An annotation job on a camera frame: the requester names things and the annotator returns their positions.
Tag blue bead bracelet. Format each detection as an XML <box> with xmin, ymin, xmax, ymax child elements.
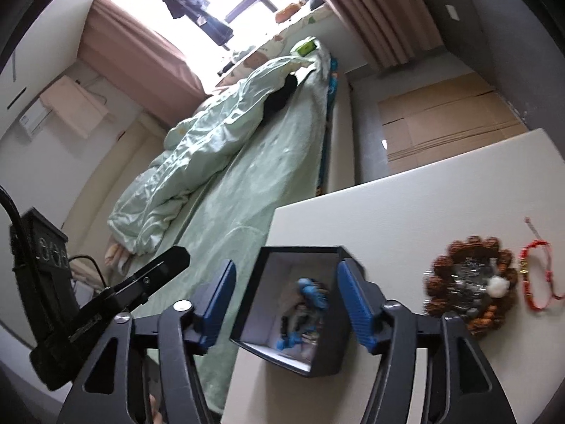
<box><xmin>276</xmin><ymin>277</ymin><xmax>329</xmax><ymax>352</ymax></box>

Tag silver chain bracelet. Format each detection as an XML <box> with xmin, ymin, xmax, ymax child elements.
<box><xmin>448</xmin><ymin>260</ymin><xmax>497</xmax><ymax>319</ymax></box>

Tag brown bead bracelet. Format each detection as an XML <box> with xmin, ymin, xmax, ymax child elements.
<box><xmin>423</xmin><ymin>235</ymin><xmax>519</xmax><ymax>341</ymax></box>

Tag orange plush toy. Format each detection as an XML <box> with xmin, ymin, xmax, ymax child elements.
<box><xmin>275</xmin><ymin>2</ymin><xmax>306</xmax><ymax>24</ymax></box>

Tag white air conditioner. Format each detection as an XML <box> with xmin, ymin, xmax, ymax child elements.
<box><xmin>18</xmin><ymin>101</ymin><xmax>59</xmax><ymax>134</ymax></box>

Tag bed with green sheet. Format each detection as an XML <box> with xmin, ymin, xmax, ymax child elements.
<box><xmin>128</xmin><ymin>40</ymin><xmax>340</xmax><ymax>411</ymax></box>

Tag hanging dark clothes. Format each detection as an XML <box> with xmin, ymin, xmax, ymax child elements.
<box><xmin>154</xmin><ymin>0</ymin><xmax>261</xmax><ymax>46</ymax></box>

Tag grey bed base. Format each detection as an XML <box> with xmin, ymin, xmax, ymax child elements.
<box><xmin>326</xmin><ymin>77</ymin><xmax>390</xmax><ymax>195</ymax></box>

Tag black gooseneck cable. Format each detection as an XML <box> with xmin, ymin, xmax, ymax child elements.
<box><xmin>0</xmin><ymin>185</ymin><xmax>28</xmax><ymax>248</ymax></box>

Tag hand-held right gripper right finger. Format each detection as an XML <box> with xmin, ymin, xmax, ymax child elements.
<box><xmin>337</xmin><ymin>257</ymin><xmax>518</xmax><ymax>424</ymax></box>

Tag light green duvet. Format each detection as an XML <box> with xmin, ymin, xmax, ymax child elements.
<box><xmin>107</xmin><ymin>46</ymin><xmax>331</xmax><ymax>255</ymax></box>

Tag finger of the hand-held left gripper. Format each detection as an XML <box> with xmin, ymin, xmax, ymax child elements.
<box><xmin>110</xmin><ymin>245</ymin><xmax>191</xmax><ymax>314</ymax></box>

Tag red string bracelet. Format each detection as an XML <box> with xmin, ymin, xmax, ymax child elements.
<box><xmin>519</xmin><ymin>217</ymin><xmax>565</xmax><ymax>311</ymax></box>

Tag beige cloth cover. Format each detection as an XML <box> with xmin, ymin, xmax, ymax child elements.
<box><xmin>40</xmin><ymin>75</ymin><xmax>109</xmax><ymax>140</ymax></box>

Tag white fluffy ball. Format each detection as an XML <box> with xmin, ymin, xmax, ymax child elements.
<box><xmin>487</xmin><ymin>275</ymin><xmax>509</xmax><ymax>298</ymax></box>

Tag pink curtain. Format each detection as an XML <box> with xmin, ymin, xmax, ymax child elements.
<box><xmin>78</xmin><ymin>0</ymin><xmax>208</xmax><ymax>130</ymax></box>
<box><xmin>295</xmin><ymin>0</ymin><xmax>446</xmax><ymax>70</ymax></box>

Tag black jewelry box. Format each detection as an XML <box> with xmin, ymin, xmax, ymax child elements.
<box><xmin>230</xmin><ymin>246</ymin><xmax>370</xmax><ymax>379</ymax></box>

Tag thin black cable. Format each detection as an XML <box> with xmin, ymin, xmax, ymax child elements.
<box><xmin>67</xmin><ymin>254</ymin><xmax>108</xmax><ymax>288</ymax></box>

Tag black cloth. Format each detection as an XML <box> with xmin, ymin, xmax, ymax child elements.
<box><xmin>261</xmin><ymin>74</ymin><xmax>299</xmax><ymax>114</ymax></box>

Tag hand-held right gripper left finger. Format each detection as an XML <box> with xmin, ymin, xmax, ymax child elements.
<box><xmin>55</xmin><ymin>258</ymin><xmax>239</xmax><ymax>424</ymax></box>

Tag flat brown cardboard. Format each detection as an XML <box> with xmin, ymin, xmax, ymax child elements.
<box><xmin>378</xmin><ymin>72</ymin><xmax>529</xmax><ymax>174</ymax></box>

